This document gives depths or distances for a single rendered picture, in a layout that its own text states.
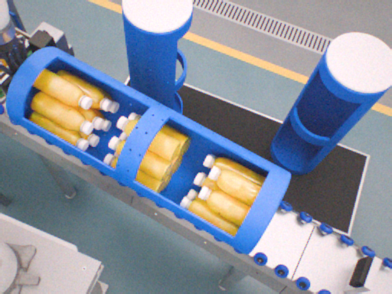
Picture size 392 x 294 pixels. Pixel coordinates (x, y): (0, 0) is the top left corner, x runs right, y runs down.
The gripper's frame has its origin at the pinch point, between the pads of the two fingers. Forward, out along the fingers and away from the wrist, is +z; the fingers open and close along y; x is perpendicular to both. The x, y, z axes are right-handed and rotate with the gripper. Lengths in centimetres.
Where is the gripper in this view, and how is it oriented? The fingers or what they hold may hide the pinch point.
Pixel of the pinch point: (21, 75)
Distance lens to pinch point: 148.5
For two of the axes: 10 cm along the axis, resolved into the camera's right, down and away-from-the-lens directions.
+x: 8.7, 4.7, -1.4
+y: -4.9, 7.8, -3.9
